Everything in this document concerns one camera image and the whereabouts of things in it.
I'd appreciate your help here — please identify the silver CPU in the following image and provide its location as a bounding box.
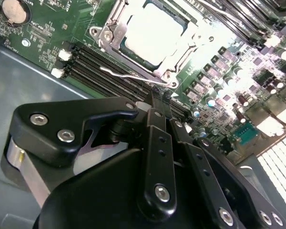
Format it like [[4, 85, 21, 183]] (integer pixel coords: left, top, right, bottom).
[[123, 2, 198, 70]]

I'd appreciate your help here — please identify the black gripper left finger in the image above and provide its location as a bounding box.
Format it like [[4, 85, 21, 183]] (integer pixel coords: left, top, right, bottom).
[[0, 88, 178, 217]]

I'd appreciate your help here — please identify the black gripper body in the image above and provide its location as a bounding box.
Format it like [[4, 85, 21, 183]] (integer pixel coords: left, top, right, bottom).
[[33, 148, 213, 229]]

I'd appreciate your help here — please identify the metal socket cover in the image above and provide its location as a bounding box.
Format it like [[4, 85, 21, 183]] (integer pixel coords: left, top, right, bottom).
[[95, 0, 215, 82]]

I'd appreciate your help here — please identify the metal locking lever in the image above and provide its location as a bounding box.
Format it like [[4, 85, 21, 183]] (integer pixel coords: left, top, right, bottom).
[[197, 0, 232, 20], [99, 66, 172, 86]]

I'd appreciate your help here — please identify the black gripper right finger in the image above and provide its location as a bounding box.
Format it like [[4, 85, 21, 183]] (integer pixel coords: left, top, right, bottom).
[[163, 93, 286, 229]]

